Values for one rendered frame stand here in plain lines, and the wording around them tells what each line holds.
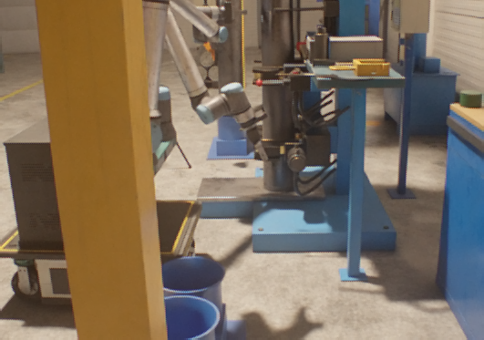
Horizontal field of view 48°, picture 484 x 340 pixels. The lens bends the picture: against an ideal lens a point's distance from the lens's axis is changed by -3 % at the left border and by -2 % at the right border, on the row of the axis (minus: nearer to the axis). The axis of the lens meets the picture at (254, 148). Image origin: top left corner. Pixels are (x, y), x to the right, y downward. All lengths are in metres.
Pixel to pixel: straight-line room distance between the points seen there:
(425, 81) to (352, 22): 2.27
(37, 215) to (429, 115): 4.10
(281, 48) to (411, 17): 0.89
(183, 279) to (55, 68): 1.57
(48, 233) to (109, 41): 1.87
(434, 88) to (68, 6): 4.98
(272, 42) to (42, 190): 1.68
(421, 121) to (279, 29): 2.63
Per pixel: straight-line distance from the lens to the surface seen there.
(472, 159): 2.50
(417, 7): 3.85
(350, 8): 3.58
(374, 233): 3.31
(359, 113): 2.73
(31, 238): 2.86
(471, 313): 2.61
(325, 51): 3.08
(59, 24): 1.06
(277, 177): 3.75
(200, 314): 2.16
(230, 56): 4.91
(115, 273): 1.17
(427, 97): 5.78
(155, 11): 2.26
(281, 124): 3.65
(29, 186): 2.75
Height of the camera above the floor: 1.49
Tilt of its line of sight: 16 degrees down
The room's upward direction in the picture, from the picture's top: 1 degrees counter-clockwise
